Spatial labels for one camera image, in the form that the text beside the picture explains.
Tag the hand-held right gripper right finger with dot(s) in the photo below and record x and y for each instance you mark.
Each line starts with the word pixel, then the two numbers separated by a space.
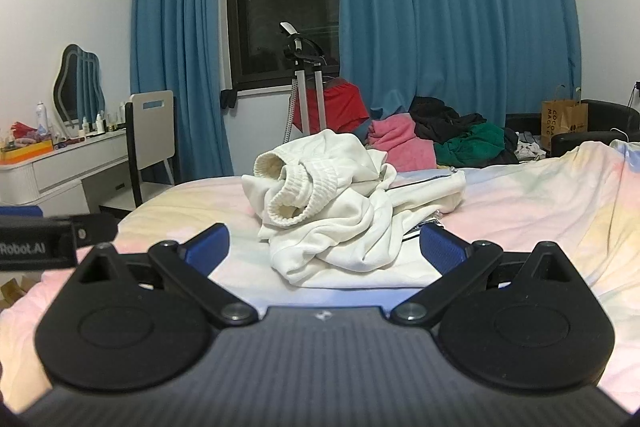
pixel 441 247

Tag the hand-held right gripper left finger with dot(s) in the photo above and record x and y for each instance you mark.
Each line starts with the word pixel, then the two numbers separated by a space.
pixel 209 243

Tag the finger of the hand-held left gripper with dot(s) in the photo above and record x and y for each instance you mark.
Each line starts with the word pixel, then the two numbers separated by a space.
pixel 96 231

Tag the white hoodie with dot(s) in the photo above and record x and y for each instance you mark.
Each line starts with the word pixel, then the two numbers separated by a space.
pixel 345 212

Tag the cardboard box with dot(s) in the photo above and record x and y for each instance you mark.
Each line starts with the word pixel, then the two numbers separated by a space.
pixel 14 292

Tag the white dressing table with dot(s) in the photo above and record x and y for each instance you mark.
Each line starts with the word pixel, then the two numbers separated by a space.
pixel 65 172

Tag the orange box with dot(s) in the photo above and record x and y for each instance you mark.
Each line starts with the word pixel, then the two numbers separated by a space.
pixel 27 151

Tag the pastel bed sheet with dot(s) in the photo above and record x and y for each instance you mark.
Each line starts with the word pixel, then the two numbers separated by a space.
pixel 540 217

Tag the green garment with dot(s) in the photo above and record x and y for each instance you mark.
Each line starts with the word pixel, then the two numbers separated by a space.
pixel 472 144

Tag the pink garment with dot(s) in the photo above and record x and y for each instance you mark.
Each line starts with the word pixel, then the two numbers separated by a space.
pixel 405 139

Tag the white chair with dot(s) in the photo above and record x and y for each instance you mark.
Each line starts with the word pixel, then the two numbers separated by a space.
pixel 152 132

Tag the white spray bottle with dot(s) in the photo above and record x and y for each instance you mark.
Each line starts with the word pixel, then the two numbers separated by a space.
pixel 41 116

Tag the black garment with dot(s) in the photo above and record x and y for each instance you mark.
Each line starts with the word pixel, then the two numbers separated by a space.
pixel 442 119

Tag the patterned white cloth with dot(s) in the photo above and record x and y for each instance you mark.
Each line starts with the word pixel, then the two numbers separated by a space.
pixel 527 149

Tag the wavy vanity mirror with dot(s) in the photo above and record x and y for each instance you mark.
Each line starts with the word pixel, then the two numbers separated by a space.
pixel 77 82

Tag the red garment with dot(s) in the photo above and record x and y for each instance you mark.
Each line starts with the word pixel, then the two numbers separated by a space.
pixel 340 107

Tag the brown paper bag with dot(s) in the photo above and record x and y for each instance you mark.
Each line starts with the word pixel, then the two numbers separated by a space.
pixel 562 122

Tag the garment steamer stand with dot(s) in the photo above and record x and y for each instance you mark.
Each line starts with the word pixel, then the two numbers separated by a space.
pixel 302 72

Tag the blue curtain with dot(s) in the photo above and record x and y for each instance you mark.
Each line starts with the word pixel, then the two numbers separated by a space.
pixel 180 47
pixel 450 7

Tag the black armchair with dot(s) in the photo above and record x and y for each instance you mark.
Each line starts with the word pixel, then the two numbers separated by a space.
pixel 605 119

